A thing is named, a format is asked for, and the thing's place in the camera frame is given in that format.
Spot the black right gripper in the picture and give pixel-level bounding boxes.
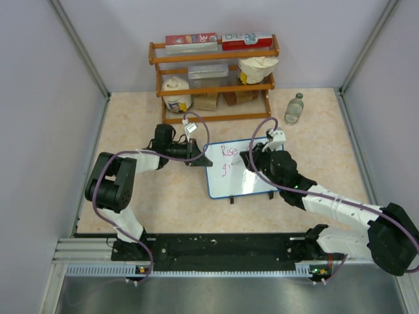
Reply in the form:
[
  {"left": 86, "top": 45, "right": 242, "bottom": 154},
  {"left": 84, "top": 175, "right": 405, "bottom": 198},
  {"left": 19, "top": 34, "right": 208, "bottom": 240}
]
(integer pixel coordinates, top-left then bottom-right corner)
[{"left": 241, "top": 142, "right": 285, "bottom": 190}]

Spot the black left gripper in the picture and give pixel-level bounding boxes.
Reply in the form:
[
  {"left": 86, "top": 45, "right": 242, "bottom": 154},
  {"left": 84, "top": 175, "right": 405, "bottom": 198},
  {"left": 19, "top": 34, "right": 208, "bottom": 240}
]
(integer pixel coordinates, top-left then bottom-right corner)
[{"left": 166, "top": 138, "right": 212, "bottom": 167}]

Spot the blue-framed whiteboard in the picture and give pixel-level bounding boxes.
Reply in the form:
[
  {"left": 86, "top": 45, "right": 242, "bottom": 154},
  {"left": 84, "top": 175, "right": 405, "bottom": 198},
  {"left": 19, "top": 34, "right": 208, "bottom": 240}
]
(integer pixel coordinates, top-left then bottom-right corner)
[{"left": 205, "top": 139, "right": 277, "bottom": 200}]

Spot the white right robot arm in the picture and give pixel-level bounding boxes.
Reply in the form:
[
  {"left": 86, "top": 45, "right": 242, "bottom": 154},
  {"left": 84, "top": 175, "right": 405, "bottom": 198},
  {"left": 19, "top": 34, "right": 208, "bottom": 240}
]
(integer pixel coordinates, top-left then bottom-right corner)
[{"left": 240, "top": 143, "right": 418, "bottom": 276}]

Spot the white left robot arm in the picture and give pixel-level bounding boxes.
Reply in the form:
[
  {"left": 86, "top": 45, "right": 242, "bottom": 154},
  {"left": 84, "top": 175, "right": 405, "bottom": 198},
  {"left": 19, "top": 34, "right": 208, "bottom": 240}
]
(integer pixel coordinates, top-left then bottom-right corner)
[{"left": 84, "top": 122, "right": 212, "bottom": 260}]

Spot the brown block under shelf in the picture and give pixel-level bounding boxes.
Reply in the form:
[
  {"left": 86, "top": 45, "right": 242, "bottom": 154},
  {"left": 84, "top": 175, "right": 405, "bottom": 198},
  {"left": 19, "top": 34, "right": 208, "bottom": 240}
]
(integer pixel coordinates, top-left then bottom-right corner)
[{"left": 223, "top": 90, "right": 259, "bottom": 106}]

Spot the brown box under shelf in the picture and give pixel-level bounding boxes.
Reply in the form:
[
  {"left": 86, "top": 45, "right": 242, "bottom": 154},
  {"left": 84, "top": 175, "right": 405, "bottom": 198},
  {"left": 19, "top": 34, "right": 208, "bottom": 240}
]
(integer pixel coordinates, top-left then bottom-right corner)
[{"left": 193, "top": 93, "right": 219, "bottom": 111}]

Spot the white cloth bag left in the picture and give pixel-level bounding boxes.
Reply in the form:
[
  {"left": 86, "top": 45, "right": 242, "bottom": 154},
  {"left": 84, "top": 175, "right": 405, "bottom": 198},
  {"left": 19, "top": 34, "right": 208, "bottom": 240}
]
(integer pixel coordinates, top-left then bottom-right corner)
[{"left": 161, "top": 77, "right": 192, "bottom": 113}]

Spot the white cloth bag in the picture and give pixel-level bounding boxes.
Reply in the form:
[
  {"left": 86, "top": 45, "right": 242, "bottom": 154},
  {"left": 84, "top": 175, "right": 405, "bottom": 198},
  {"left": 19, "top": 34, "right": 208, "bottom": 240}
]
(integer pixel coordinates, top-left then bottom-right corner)
[
  {"left": 161, "top": 77, "right": 192, "bottom": 113},
  {"left": 238, "top": 56, "right": 279, "bottom": 85}
]

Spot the clear glass bottle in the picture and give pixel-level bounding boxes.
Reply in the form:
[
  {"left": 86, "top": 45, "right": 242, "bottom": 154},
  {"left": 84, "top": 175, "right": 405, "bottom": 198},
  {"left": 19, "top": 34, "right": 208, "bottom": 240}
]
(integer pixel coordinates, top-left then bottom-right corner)
[{"left": 284, "top": 93, "right": 304, "bottom": 125}]

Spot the wooden shelf rack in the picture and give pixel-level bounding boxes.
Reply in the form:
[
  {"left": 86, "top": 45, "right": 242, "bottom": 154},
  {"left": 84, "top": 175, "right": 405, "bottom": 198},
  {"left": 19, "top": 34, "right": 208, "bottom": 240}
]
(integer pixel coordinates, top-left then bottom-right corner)
[{"left": 148, "top": 34, "right": 280, "bottom": 124}]

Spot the white cloth bag right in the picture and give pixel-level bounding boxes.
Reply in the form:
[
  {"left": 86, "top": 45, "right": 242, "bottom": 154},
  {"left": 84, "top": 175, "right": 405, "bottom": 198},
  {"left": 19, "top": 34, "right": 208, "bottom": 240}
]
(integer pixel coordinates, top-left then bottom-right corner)
[{"left": 238, "top": 56, "right": 279, "bottom": 85}]

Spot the clear plastic box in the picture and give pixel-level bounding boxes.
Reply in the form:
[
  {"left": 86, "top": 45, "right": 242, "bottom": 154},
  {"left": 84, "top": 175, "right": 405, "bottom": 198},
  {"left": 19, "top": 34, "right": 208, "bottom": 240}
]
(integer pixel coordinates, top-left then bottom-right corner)
[{"left": 188, "top": 63, "right": 229, "bottom": 80}]

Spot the red toothpaste box right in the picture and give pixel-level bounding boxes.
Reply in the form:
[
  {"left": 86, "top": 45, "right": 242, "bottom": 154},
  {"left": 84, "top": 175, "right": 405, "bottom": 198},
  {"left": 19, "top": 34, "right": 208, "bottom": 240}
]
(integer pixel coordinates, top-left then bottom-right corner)
[{"left": 221, "top": 32, "right": 273, "bottom": 51}]

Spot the red toothpaste box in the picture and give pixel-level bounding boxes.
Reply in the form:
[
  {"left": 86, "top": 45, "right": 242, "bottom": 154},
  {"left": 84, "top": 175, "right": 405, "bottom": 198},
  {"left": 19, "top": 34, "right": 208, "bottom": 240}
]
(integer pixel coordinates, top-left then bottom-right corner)
[
  {"left": 165, "top": 33, "right": 218, "bottom": 54},
  {"left": 221, "top": 32, "right": 273, "bottom": 51}
]

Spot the red toothpaste box left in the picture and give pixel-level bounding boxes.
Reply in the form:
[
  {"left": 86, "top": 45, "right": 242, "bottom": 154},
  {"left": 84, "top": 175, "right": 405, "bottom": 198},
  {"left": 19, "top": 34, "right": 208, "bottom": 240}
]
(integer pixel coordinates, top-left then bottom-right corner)
[{"left": 165, "top": 33, "right": 218, "bottom": 54}]

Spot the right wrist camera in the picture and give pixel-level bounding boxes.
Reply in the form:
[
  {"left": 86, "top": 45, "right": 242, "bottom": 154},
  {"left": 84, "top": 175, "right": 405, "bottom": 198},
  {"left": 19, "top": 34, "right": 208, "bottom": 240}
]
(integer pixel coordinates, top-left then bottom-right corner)
[{"left": 262, "top": 128, "right": 286, "bottom": 152}]

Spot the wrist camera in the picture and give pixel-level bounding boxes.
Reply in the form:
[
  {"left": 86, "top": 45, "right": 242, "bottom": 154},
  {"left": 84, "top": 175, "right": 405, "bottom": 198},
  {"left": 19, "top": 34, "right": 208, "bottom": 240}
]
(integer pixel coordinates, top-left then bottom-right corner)
[
  {"left": 182, "top": 118, "right": 198, "bottom": 137},
  {"left": 262, "top": 128, "right": 286, "bottom": 152}
]

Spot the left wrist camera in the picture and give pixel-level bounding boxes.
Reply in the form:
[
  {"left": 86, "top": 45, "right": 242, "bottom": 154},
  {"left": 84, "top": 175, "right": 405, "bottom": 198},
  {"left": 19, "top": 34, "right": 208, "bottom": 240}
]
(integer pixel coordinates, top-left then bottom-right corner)
[{"left": 182, "top": 118, "right": 198, "bottom": 137}]

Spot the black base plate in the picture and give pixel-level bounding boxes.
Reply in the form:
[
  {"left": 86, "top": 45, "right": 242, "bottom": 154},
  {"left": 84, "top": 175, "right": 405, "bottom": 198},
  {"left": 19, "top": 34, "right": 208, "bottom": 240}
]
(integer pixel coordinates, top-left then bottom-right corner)
[{"left": 111, "top": 233, "right": 329, "bottom": 270}]

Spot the grey cable duct rail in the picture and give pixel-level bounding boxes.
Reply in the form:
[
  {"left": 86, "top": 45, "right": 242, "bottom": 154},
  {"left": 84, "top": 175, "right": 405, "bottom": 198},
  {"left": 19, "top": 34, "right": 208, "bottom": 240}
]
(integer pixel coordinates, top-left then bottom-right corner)
[{"left": 65, "top": 261, "right": 332, "bottom": 279}]

